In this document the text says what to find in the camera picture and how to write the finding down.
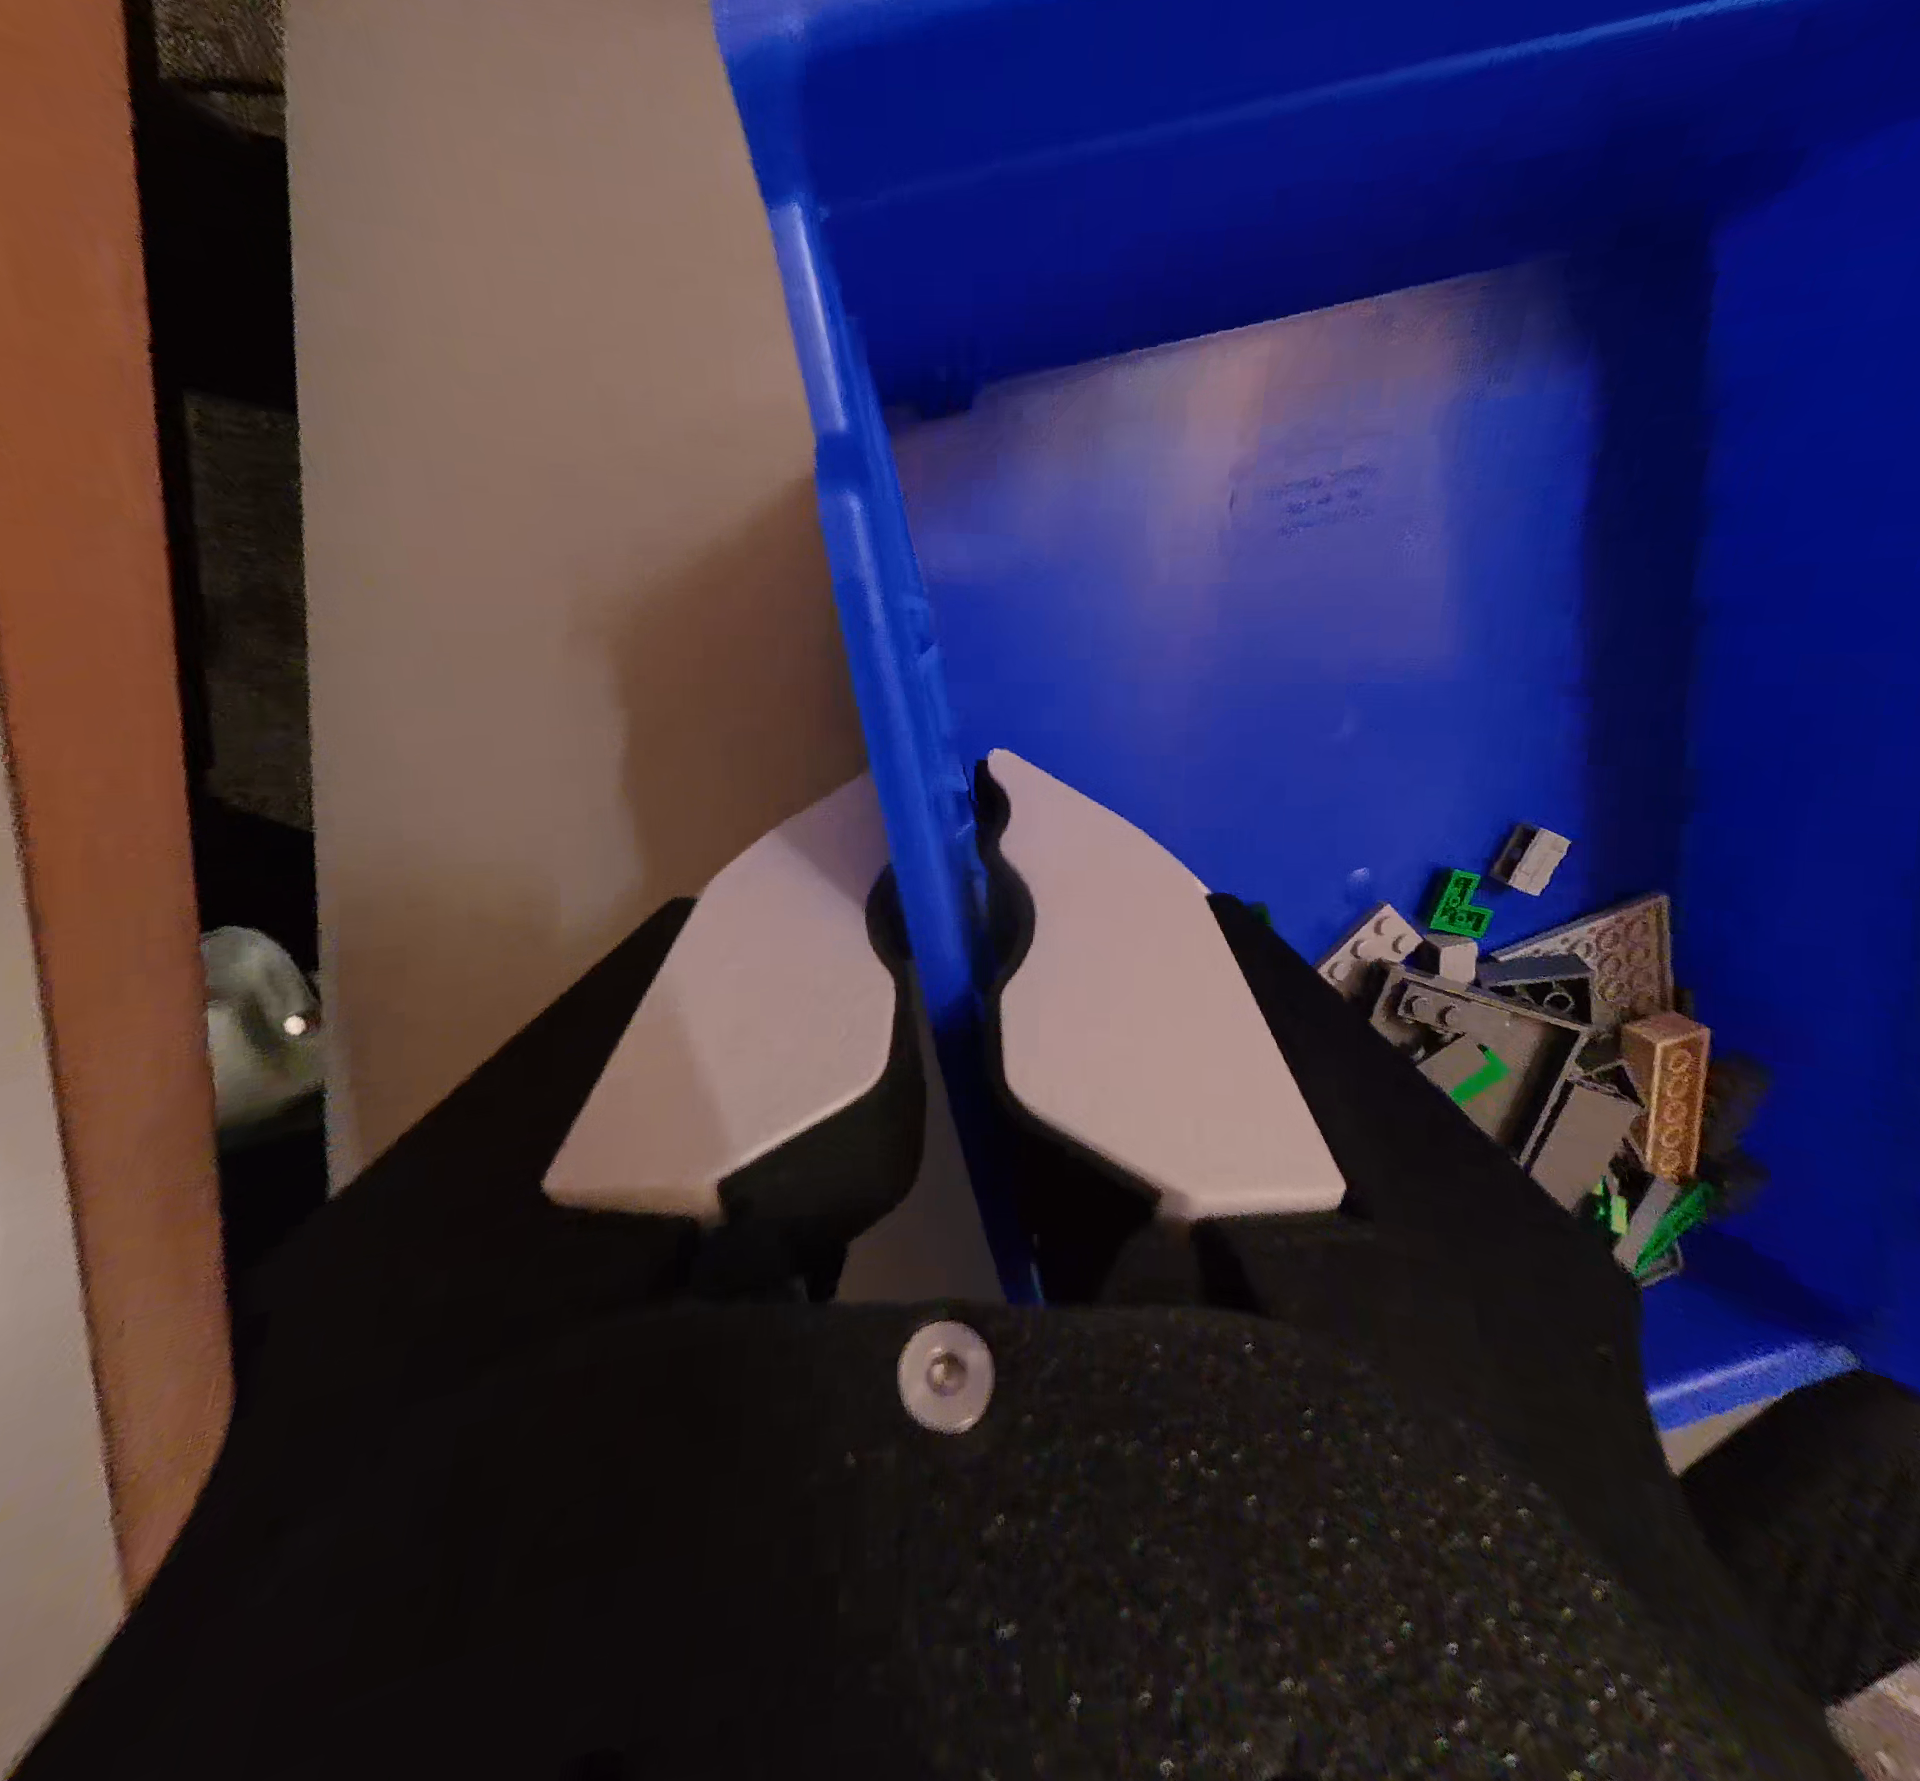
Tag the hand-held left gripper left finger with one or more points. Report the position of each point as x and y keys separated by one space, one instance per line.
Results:
x=735 y=1047

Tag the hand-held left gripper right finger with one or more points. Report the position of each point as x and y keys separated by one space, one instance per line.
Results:
x=1155 y=1031

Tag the blue plastic bin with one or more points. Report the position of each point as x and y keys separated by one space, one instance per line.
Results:
x=1274 y=537

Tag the pile of grey lego pieces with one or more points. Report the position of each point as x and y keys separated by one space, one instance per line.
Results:
x=1545 y=1047

